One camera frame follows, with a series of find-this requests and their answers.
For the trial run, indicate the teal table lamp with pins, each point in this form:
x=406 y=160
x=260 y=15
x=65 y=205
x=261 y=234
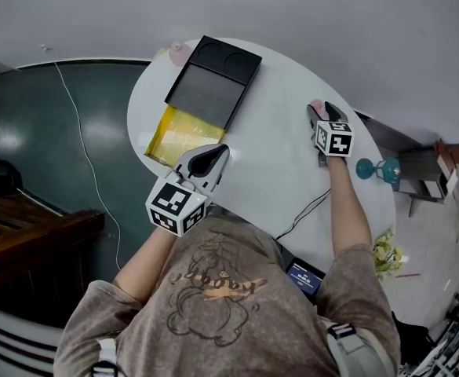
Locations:
x=386 y=171

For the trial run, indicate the person's brown printed shirt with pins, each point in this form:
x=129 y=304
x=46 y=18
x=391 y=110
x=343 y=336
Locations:
x=221 y=308

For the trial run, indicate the red-brown box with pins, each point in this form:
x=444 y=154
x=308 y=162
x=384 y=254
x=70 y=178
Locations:
x=458 y=163

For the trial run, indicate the pale pink makeup bottle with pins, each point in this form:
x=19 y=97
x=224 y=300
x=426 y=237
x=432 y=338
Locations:
x=178 y=52

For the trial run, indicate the black device with screen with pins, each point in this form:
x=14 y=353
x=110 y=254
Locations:
x=304 y=278

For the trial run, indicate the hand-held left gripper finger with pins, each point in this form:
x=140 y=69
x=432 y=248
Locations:
x=223 y=162

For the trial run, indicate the white striped furniture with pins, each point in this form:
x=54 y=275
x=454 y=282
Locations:
x=15 y=342

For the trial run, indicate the person's right forearm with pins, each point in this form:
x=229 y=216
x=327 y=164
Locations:
x=348 y=210

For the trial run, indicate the pink pen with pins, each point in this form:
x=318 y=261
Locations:
x=408 y=275

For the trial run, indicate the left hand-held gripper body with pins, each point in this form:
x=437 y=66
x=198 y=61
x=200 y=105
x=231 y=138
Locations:
x=176 y=206

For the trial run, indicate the pink makeup jar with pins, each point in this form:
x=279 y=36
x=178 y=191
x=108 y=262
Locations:
x=318 y=107

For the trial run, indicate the black makeup box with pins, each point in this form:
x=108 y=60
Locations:
x=213 y=81

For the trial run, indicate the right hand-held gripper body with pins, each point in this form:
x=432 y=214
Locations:
x=334 y=139

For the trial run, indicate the dark wooden cabinet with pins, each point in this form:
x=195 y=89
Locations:
x=29 y=242

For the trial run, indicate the metal storage rack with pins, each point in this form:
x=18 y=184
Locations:
x=454 y=332

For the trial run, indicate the yellow box drawer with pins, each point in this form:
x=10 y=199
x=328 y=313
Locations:
x=182 y=136

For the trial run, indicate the yellow flower bunch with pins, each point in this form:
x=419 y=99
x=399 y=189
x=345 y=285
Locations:
x=387 y=254

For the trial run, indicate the person's left forearm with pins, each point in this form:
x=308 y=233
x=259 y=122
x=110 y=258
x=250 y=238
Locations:
x=144 y=267

